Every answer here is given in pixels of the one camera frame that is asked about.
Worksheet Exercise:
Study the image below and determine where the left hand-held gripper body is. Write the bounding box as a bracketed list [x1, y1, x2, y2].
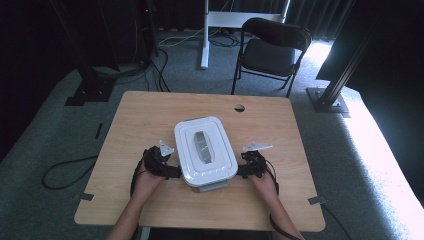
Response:
[142, 139, 176, 178]

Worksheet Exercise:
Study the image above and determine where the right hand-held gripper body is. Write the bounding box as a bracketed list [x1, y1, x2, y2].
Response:
[240, 142, 274, 179]

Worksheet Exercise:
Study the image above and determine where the white box lid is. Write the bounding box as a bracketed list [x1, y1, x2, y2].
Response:
[173, 115, 239, 188]

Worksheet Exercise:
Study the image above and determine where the translucent grey storage box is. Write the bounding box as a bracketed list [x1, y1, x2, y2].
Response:
[189, 179, 232, 194]

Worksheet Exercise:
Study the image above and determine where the person's left hand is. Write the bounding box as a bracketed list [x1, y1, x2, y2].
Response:
[131, 162, 168, 201]

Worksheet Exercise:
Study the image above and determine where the person's right hand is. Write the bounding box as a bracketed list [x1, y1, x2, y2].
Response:
[249, 169, 280, 203]

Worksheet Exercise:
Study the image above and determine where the person's dark clothing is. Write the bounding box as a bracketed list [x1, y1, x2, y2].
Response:
[148, 228, 271, 240]

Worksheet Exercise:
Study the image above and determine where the black metal stand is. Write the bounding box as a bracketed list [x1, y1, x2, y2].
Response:
[305, 19, 378, 114]
[49, 0, 118, 107]

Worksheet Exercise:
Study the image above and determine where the black folding chair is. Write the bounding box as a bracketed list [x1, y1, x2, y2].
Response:
[230, 17, 313, 99]

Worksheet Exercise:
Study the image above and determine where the dark equipment stand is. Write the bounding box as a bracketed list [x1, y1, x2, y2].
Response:
[131, 0, 159, 64]

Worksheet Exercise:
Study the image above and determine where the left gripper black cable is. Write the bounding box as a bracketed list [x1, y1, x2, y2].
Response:
[129, 149, 149, 198]

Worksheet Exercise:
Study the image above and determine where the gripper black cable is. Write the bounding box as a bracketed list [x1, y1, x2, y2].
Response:
[129, 149, 149, 198]
[263, 159, 303, 240]

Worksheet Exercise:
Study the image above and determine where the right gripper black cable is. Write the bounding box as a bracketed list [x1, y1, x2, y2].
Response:
[263, 159, 303, 240]

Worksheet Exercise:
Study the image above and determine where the bundle of black floor cables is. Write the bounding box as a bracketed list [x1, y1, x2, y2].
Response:
[93, 48, 171, 93]

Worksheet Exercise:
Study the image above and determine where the thin black floor cable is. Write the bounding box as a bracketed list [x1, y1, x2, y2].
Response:
[321, 203, 352, 240]

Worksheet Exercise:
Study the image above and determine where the looped black floor cable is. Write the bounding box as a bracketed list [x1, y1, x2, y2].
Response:
[41, 154, 99, 191]

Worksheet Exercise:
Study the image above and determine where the white floor cable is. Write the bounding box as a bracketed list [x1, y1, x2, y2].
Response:
[158, 28, 205, 48]

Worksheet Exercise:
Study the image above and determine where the white desk frame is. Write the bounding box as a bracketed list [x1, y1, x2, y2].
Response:
[200, 0, 291, 70]

